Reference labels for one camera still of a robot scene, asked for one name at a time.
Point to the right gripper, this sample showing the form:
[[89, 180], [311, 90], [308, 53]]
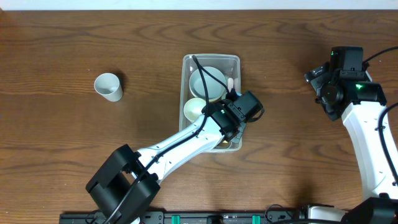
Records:
[[315, 74]]

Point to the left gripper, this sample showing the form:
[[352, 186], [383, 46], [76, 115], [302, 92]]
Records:
[[237, 134]]

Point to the yellow cup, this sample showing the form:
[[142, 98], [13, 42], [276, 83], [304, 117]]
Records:
[[224, 145]]

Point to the yellow bowl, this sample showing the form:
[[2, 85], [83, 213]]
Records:
[[212, 96]]

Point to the pale green cup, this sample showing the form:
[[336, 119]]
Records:
[[193, 108]]

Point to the grey bowl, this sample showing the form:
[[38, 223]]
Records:
[[196, 84]]

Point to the light blue plastic spoon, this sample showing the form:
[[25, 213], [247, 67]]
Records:
[[230, 84]]

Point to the grey cup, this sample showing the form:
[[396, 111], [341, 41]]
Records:
[[109, 86]]

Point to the white plastic fork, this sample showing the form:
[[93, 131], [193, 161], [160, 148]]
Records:
[[236, 85]]

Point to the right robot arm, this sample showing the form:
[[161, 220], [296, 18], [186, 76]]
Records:
[[346, 91]]

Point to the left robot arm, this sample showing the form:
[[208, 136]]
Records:
[[127, 182]]

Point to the clear plastic container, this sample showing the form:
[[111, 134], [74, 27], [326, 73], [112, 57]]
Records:
[[229, 65]]

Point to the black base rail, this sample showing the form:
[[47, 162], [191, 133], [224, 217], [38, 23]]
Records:
[[159, 217]]

